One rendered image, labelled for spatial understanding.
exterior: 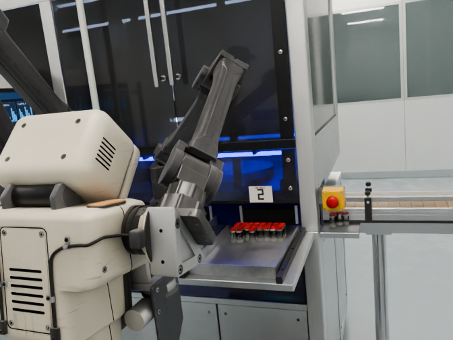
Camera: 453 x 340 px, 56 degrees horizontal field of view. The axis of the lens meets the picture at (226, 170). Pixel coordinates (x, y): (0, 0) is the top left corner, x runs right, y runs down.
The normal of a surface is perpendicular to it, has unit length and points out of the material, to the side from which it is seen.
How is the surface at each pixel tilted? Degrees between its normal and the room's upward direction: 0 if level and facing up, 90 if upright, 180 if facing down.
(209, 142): 54
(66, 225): 82
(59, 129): 48
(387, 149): 90
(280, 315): 90
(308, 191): 90
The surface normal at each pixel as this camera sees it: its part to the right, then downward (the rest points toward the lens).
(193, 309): -0.33, 0.21
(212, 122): 0.45, -0.52
